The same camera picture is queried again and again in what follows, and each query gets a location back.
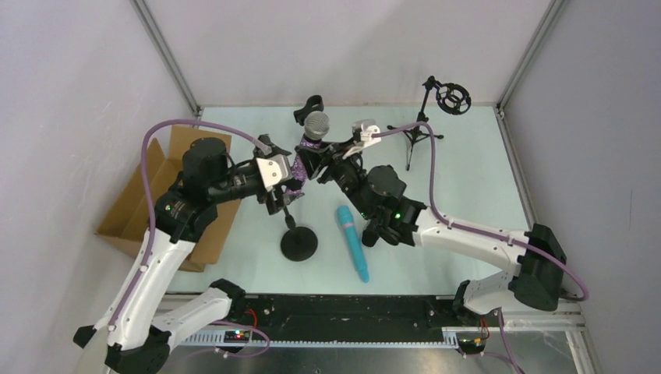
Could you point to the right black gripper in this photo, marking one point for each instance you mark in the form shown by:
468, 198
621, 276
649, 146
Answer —
314, 164

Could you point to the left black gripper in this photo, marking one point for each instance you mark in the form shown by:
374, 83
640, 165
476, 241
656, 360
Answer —
281, 193

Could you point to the purple glitter microphone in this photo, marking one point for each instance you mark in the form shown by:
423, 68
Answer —
315, 126

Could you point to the black round-base mic stand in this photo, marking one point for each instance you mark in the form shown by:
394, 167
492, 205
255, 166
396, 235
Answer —
298, 243

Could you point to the teal blue microphone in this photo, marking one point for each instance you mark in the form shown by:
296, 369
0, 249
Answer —
347, 224

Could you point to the black orange-ring microphone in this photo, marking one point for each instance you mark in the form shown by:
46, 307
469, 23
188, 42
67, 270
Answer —
369, 238

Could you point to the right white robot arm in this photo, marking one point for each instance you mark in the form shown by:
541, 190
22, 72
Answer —
529, 262

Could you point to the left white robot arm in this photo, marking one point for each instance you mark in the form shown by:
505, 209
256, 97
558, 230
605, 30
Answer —
131, 337

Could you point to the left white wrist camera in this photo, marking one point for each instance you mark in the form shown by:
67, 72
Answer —
274, 171

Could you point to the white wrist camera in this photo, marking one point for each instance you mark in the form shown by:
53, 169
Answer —
364, 134
274, 171

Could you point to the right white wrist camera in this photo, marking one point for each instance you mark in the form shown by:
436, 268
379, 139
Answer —
364, 134

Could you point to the black tripod shock-mount stand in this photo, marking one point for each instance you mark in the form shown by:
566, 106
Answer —
451, 98

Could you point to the aluminium frame rail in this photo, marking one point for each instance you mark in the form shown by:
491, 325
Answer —
567, 317

